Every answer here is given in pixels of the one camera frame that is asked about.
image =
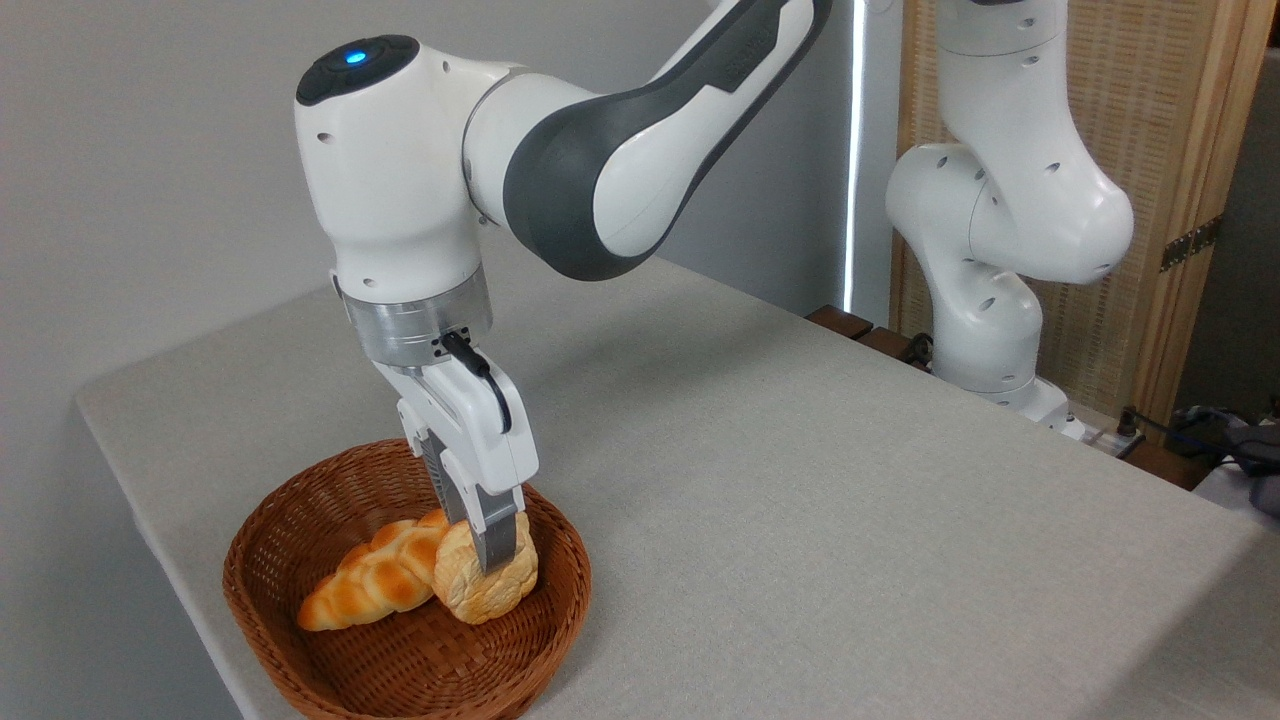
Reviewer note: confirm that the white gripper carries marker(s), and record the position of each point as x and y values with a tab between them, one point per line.
480	440

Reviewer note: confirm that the round pale bread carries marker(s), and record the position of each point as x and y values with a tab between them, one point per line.
460	590

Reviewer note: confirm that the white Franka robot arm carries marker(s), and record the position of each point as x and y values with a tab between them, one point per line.
400	180

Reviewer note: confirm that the long braided bread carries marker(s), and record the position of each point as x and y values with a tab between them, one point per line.
370	585

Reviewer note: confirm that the brown wicker basket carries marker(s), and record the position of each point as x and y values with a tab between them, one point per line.
400	670

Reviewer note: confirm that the grey tablecloth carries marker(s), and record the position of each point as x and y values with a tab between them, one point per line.
800	550

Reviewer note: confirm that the bright vertical light strip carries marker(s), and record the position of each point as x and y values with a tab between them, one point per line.
853	150

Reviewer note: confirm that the metal screen hinge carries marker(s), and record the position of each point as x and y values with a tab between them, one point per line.
1190	243

